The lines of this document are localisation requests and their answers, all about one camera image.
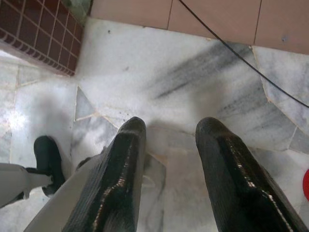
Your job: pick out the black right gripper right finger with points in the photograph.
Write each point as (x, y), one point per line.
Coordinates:
(231, 183)

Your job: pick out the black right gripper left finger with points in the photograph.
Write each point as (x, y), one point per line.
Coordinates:
(113, 188)

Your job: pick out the white left robot leg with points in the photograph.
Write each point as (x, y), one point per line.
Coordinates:
(48, 157)

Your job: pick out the red round object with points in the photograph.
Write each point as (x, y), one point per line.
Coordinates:
(307, 184)

